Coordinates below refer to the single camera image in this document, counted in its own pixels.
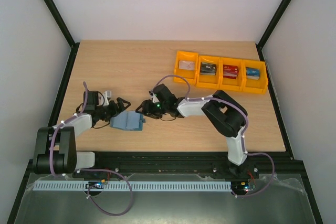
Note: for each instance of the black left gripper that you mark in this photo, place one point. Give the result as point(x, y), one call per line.
point(116, 112)

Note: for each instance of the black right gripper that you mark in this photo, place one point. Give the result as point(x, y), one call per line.
point(149, 106)

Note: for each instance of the teal card holder wallet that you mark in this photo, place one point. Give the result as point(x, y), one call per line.
point(128, 121)

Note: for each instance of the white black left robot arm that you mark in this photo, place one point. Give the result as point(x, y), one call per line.
point(55, 149)

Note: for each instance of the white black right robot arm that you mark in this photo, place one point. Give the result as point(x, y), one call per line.
point(226, 115)

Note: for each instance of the white patterned card stack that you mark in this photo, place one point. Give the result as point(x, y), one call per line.
point(186, 65)

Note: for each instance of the black card stack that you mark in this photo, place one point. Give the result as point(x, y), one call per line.
point(209, 69)

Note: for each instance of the red card stack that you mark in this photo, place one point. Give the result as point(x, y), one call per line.
point(230, 71)

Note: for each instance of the blue card stack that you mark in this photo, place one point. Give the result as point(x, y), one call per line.
point(252, 73)

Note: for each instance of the yellow plastic bin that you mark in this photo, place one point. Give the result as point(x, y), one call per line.
point(190, 76)
point(256, 80)
point(210, 82)
point(232, 84)

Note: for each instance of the grey metal front plate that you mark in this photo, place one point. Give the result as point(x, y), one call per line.
point(283, 201)

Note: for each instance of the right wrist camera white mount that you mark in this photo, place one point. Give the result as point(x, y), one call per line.
point(153, 97)

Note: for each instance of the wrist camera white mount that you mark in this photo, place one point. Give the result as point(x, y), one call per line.
point(105, 97)
point(153, 97)

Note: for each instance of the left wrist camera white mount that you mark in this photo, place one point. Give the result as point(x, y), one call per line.
point(105, 97)

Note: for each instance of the light blue slotted cable duct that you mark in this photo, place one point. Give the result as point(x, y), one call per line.
point(49, 185)

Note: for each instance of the black corner frame post left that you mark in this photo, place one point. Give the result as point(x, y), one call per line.
point(60, 22)

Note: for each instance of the black corner frame post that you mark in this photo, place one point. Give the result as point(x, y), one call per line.
point(273, 23)
point(60, 22)

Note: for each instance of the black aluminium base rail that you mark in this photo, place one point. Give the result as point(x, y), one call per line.
point(212, 164)

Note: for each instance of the black corner frame post right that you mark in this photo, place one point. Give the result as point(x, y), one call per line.
point(273, 23)

